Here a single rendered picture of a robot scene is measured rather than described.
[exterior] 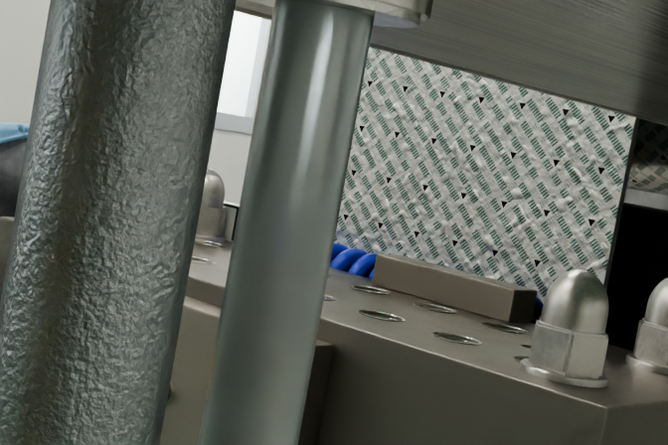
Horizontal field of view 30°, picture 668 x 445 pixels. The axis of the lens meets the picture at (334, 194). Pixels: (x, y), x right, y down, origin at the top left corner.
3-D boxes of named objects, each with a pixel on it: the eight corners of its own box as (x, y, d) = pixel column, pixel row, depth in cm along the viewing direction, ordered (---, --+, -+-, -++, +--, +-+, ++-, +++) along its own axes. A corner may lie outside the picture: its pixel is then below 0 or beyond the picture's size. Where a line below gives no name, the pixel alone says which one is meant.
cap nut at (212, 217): (198, 232, 83) (210, 166, 83) (236, 243, 81) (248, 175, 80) (156, 229, 80) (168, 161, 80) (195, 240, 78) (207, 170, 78)
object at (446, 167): (291, 261, 85) (339, -8, 84) (595, 348, 69) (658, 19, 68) (286, 261, 84) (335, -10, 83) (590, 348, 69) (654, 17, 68)
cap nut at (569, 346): (548, 363, 54) (567, 262, 54) (622, 385, 52) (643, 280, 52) (502, 366, 52) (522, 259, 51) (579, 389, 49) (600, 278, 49)
